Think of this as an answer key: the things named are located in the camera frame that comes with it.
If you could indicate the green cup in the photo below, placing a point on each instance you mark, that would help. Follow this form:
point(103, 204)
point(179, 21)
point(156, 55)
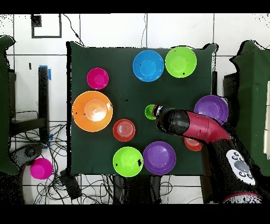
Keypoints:
point(148, 112)

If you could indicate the red-orange bowl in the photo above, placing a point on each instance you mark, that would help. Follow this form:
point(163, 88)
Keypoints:
point(124, 130)
point(193, 145)

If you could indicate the blue bowl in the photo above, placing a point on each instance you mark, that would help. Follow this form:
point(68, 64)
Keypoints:
point(148, 65)

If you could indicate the purple bowl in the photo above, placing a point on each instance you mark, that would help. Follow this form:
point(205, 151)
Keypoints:
point(159, 157)
point(211, 106)

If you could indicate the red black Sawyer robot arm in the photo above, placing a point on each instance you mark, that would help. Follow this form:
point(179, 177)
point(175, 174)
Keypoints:
point(200, 126)

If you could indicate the dark green table cloth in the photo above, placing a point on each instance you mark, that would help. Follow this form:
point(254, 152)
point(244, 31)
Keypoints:
point(126, 95)

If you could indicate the large orange bowl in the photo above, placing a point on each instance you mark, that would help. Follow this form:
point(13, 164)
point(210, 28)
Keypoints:
point(92, 111)

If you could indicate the small green bowl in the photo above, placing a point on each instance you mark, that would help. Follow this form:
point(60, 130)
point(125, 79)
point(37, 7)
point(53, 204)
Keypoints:
point(128, 161)

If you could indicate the pink bowl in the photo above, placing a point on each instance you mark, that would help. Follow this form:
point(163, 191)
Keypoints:
point(97, 78)

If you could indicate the large green bowl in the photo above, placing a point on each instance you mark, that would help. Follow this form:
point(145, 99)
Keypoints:
point(180, 62)

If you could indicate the black power adapter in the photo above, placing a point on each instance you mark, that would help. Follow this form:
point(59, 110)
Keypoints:
point(70, 185)

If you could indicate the pink cup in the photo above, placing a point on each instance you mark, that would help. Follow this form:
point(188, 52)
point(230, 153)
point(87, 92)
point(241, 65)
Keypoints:
point(41, 168)

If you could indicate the black grey base foot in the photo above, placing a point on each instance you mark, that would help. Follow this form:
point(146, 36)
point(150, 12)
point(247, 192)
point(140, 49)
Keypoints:
point(29, 152)

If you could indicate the green cloth covered table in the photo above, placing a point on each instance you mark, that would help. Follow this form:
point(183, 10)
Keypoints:
point(4, 105)
point(251, 95)

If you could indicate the black pedestal column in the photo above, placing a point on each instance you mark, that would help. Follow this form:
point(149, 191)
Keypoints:
point(137, 190)

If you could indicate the black metal stool frame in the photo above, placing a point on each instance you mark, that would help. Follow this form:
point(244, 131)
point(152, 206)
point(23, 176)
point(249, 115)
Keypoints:
point(43, 95)

